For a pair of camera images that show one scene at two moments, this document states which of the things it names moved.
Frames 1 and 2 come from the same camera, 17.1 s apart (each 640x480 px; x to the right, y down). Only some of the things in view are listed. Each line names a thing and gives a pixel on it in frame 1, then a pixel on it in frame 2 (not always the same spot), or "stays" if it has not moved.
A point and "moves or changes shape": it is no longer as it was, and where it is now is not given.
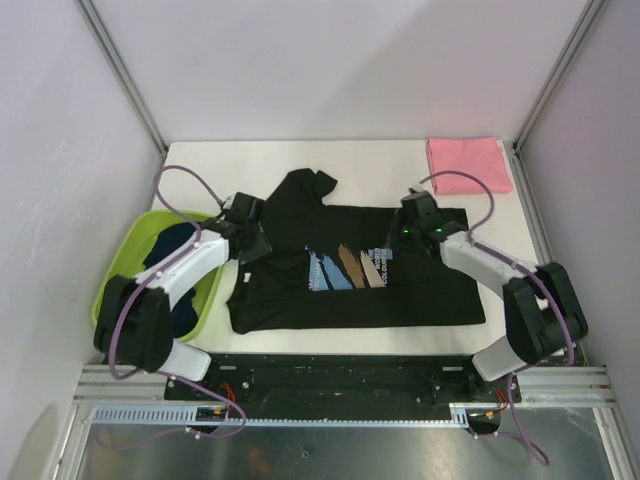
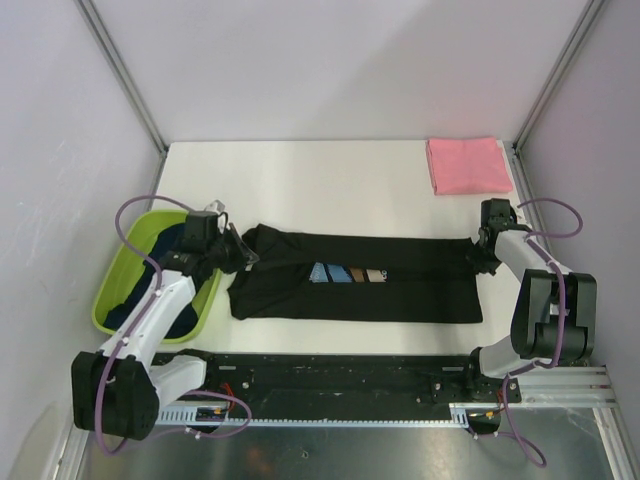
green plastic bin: [133, 243] stays
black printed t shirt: [333, 268] moves or changes shape
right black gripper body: [402, 234] to [484, 260]
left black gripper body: [257, 245] to [227, 252]
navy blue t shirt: [170, 240] stays
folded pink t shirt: [480, 156] stays
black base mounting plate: [342, 382] stays
